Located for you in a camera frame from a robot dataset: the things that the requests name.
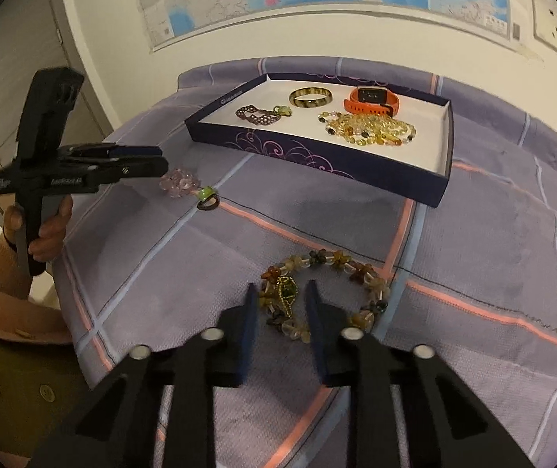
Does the olive buttoned garment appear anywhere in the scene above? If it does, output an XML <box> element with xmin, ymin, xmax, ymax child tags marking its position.
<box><xmin>0</xmin><ymin>328</ymin><xmax>91</xmax><ymax>456</ymax></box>

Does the green beaded ring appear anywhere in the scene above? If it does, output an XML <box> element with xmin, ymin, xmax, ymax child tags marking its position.
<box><xmin>273</xmin><ymin>275</ymin><xmax>300</xmax><ymax>310</ymax></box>

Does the amber bead necklace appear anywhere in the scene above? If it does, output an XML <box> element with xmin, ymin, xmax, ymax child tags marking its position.
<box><xmin>318</xmin><ymin>111</ymin><xmax>418</xmax><ymax>149</ymax></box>

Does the person's left hand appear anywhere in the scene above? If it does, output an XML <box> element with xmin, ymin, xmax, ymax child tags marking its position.
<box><xmin>4</xmin><ymin>196</ymin><xmax>75</xmax><ymax>264</ymax></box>

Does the pink crystal bead bracelet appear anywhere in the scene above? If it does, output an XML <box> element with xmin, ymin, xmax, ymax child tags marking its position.
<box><xmin>159</xmin><ymin>168</ymin><xmax>199</xmax><ymax>199</ymax></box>

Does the dark blue cardboard box tray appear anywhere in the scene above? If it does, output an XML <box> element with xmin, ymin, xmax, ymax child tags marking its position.
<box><xmin>184</xmin><ymin>73</ymin><xmax>455</xmax><ymax>209</ymax></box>

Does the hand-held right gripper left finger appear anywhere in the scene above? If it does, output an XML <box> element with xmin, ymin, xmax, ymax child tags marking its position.
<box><xmin>30</xmin><ymin>282</ymin><xmax>260</xmax><ymax>468</ymax></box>

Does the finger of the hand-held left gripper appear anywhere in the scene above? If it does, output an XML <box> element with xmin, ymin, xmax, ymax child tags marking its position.
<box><xmin>96</xmin><ymin>156</ymin><xmax>170</xmax><ymax>185</ymax></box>
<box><xmin>61</xmin><ymin>143</ymin><xmax>163</xmax><ymax>160</ymax></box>

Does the orange smart watch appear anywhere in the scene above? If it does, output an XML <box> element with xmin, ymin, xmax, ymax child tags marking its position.
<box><xmin>343</xmin><ymin>86</ymin><xmax>401</xmax><ymax>117</ymax></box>

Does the person's left forearm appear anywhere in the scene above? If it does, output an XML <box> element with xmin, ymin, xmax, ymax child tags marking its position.
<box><xmin>0</xmin><ymin>241</ymin><xmax>73</xmax><ymax>347</ymax></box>

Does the multicolour stone bracelet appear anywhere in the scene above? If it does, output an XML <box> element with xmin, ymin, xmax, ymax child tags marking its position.
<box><xmin>259</xmin><ymin>250</ymin><xmax>394</xmax><ymax>344</ymax></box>

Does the purple plaid bed blanket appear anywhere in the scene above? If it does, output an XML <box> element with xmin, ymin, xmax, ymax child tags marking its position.
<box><xmin>59</xmin><ymin>56</ymin><xmax>557</xmax><ymax>468</ymax></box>

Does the grey wardrobe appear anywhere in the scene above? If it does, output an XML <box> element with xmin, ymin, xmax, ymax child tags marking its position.
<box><xmin>0</xmin><ymin>0</ymin><xmax>116</xmax><ymax>225</ymax></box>

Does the purple bead bracelet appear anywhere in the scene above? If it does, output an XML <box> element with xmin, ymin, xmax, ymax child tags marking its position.
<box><xmin>234</xmin><ymin>103</ymin><xmax>293</xmax><ymax>126</ymax></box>

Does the green jade ring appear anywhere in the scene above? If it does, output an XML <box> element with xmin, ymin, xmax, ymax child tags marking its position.
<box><xmin>197</xmin><ymin>186</ymin><xmax>220</xmax><ymax>211</ymax></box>

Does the tortoiseshell bangle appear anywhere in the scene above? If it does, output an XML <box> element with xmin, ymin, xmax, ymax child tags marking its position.
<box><xmin>289</xmin><ymin>86</ymin><xmax>334</xmax><ymax>109</ymax></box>

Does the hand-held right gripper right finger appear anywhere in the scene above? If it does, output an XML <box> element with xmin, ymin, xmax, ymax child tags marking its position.
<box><xmin>304</xmin><ymin>280</ymin><xmax>535</xmax><ymax>468</ymax></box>

